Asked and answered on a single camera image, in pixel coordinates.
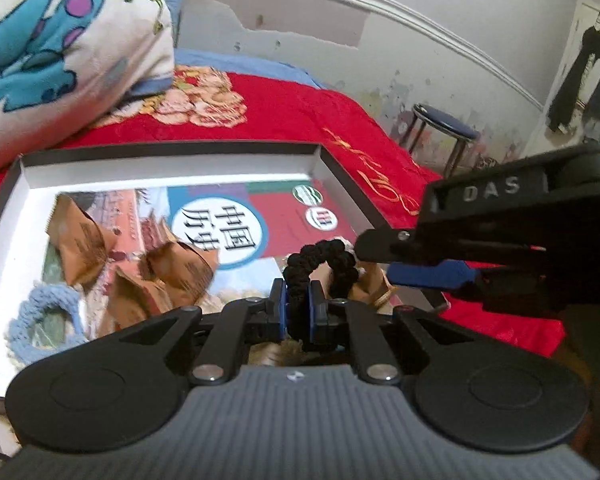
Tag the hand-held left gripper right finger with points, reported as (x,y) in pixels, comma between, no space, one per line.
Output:
(314,310)

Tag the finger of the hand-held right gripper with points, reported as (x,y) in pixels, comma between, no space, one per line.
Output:
(430,276)
(385,246)

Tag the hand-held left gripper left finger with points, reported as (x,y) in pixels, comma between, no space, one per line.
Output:
(279,310)

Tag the brown triangular pouch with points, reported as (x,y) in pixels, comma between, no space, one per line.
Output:
(185,270)
(375,285)
(140,302)
(80,240)

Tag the black braided scrunchie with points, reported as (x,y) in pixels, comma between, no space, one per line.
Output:
(300,270)

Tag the cream fluffy scrunchie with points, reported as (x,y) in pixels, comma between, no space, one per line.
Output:
(272,355)

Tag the black cardboard box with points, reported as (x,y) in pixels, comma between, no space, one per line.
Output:
(180,167)

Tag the history textbook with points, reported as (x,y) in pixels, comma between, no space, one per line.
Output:
(280,200)

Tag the blue round stool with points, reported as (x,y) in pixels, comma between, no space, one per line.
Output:
(445,120)

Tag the dark hanging clothes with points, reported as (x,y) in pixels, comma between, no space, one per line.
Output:
(575,80)

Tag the red embroidered blanket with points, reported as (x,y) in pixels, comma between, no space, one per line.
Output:
(290,115)

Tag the blue bed sheet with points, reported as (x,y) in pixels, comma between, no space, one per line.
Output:
(260,65)

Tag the white curved headboard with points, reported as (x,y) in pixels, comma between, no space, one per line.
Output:
(330,25)

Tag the light blue knitted scrunchie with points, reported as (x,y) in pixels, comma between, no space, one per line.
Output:
(25,310)

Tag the cartoon monster printed blanket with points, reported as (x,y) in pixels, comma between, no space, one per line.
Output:
(55,60)

